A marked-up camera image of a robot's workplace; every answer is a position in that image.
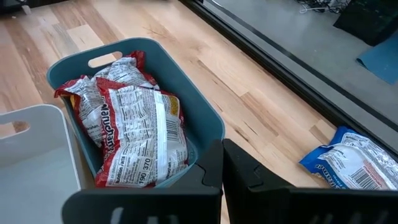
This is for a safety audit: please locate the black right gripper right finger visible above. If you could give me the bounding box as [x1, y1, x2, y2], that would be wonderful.
[222, 138, 398, 224]

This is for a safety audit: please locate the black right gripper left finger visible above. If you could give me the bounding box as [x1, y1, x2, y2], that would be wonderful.
[61, 139, 224, 224]

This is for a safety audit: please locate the blue yellow Maruchan noodle packet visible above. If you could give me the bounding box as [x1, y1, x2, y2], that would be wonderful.
[298, 126, 398, 191]

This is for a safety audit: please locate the red Maruchan noodle packet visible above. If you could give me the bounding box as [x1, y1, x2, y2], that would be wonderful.
[95, 77, 190, 189]
[54, 50, 160, 147]

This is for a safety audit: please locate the white plastic bin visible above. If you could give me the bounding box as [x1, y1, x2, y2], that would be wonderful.
[0, 104, 82, 224]

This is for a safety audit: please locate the teal plastic bin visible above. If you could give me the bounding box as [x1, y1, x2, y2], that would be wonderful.
[46, 37, 226, 189]

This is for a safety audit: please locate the blue floor mat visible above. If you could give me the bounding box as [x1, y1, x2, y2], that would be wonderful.
[356, 30, 398, 85]

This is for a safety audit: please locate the black metal rig frame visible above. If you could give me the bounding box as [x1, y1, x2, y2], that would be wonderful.
[178, 0, 398, 162]

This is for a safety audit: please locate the tangle of floor cables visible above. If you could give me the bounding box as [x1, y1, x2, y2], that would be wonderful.
[295, 0, 349, 15]

